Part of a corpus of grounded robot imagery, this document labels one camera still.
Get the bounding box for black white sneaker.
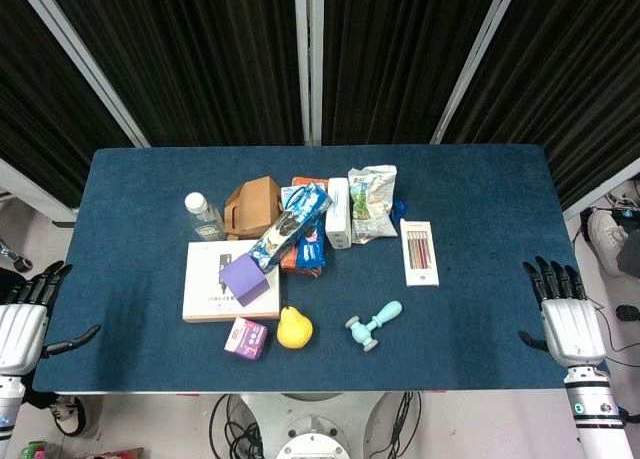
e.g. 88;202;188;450
48;394;88;437

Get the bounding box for small purple white box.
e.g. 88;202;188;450
223;317;269;362

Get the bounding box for yellow pear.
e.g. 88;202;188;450
276;305;314;350

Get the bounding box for brown cardboard carry box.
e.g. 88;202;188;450
223;175;284;241

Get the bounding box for light blue hammer toy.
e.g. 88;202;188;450
345;300;404;353

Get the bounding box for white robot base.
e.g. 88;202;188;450
239;391;386;459

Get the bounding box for orange snack packet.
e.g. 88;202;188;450
279;251;323;278

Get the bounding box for large white flat product box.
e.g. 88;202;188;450
181;239;282;324

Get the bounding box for small blue cookie packet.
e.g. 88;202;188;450
295;220;327;269

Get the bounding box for clear plastic water bottle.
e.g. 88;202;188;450
184;192;228;243

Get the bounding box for blue felt table cover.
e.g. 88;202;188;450
31;144;610;393

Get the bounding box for green white snack bag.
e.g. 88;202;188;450
347;164;399;245

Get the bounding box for blue plastic wrapper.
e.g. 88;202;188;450
390;195;409;226

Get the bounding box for light blue snack pouch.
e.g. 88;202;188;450
280;185;303;217

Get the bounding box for orange flat package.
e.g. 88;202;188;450
291;176;330;192

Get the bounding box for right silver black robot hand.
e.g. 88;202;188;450
517;255;608;368

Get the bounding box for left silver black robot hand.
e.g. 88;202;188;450
0;261;102;378

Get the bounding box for black floor cables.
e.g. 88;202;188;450
208;392;274;459

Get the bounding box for purple cube box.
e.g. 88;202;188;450
219;252;268;308

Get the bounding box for white colored pencil box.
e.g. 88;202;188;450
399;218;441;288

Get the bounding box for white rectangular box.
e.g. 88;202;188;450
325;177;353;251

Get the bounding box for long blue cookie package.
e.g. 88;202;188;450
248;182;334;273

